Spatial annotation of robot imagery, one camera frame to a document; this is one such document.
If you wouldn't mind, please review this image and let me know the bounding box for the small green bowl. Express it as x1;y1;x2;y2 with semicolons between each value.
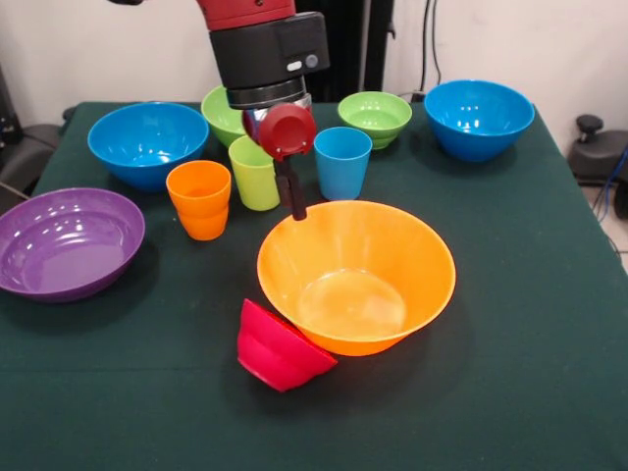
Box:
337;90;414;151

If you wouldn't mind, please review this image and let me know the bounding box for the purple shallow bowl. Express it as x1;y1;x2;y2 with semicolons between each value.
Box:
0;186;147;304

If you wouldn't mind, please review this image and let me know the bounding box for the large yellow-orange bowl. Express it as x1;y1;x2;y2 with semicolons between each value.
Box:
256;199;457;358

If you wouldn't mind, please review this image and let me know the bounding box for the blue floor cable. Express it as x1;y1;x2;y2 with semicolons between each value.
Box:
592;146;628;225

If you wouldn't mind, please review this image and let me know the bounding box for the dark green tablecloth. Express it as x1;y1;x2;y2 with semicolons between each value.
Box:
0;100;628;471

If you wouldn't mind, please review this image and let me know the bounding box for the orange plastic cup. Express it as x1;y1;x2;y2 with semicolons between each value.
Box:
165;160;233;242

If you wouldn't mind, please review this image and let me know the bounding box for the dark grey stand foot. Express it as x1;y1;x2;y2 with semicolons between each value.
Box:
0;115;75;202
567;114;628;185

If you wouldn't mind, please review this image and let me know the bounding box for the blue plastic cup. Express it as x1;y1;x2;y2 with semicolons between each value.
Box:
312;126;374;202

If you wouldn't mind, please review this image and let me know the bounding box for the small pink-red bowl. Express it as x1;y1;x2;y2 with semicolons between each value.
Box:
236;297;340;393

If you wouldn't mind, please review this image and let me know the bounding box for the blue plastic bowl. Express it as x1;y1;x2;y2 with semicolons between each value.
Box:
86;101;211;193
423;79;536;164

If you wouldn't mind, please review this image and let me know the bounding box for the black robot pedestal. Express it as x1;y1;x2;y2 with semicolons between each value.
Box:
293;0;394;104

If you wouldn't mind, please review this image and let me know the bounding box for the black wall cable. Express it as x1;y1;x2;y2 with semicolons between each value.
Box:
420;0;443;85

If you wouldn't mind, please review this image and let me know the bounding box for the green plastic cup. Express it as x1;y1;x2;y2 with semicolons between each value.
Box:
227;135;282;213

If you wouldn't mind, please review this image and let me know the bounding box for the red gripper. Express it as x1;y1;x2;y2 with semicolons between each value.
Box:
241;101;318;223

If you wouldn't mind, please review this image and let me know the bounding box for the large green bowl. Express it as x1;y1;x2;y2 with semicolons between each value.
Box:
200;85;249;148

